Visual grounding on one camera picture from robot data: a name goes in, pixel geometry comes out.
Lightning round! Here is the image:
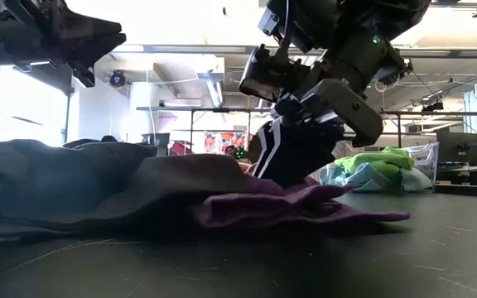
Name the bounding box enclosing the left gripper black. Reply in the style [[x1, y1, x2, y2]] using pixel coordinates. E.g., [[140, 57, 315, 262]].
[[14, 0, 128, 88]]

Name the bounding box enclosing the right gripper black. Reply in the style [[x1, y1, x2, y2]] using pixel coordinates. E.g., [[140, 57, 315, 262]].
[[253, 35, 407, 187]]

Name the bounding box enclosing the purple towel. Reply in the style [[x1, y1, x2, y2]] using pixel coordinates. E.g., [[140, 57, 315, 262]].
[[192, 173, 412, 233]]

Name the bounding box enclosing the lime green towel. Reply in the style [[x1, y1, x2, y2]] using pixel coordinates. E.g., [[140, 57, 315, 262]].
[[334, 146, 416, 180]]

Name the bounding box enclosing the light blue towel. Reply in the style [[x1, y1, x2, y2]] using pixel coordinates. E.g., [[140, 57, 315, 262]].
[[319, 163, 433, 193]]

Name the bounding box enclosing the navy towel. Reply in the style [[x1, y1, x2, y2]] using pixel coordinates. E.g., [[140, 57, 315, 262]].
[[0, 138, 159, 249]]

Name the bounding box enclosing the round black ceiling speaker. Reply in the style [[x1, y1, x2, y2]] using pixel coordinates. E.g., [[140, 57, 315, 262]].
[[108, 70, 127, 88]]

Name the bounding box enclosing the floral print banner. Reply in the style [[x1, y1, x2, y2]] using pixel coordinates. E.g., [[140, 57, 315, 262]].
[[204, 131, 248, 156]]

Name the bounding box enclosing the black pipe rack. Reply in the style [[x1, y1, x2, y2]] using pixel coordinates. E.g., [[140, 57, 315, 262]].
[[136, 106, 477, 155]]

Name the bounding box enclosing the long ceiling light bar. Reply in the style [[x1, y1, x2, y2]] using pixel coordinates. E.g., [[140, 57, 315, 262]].
[[112, 44, 264, 55]]

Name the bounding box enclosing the small red bin rack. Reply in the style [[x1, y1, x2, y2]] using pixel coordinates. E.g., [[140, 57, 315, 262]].
[[167, 140, 192, 156]]

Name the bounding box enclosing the white ceiling box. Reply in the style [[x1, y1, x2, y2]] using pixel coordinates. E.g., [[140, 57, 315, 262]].
[[195, 55, 226, 82]]

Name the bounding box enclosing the black equipment stand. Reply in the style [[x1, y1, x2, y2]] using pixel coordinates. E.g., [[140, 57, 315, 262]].
[[141, 132, 171, 156]]

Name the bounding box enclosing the clear plastic bin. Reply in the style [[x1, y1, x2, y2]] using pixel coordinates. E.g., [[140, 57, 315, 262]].
[[316, 142, 441, 194]]

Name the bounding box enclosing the black ceiling spotlight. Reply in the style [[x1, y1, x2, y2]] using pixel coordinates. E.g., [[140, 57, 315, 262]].
[[421, 100, 445, 113]]

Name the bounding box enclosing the black monitor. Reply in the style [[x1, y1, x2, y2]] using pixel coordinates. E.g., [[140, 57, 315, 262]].
[[436, 132, 477, 173]]

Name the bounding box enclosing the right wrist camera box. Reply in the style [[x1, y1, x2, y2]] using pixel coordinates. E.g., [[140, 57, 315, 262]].
[[238, 44, 310, 104]]

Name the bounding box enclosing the silver ventilation duct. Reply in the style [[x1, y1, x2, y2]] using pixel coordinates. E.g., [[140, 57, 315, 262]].
[[205, 80, 225, 108]]

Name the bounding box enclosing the hanging white cord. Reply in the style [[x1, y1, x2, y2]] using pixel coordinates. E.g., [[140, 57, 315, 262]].
[[145, 70, 161, 144]]

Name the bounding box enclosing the black table frame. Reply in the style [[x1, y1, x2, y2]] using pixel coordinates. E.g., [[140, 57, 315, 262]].
[[435, 184, 477, 199]]

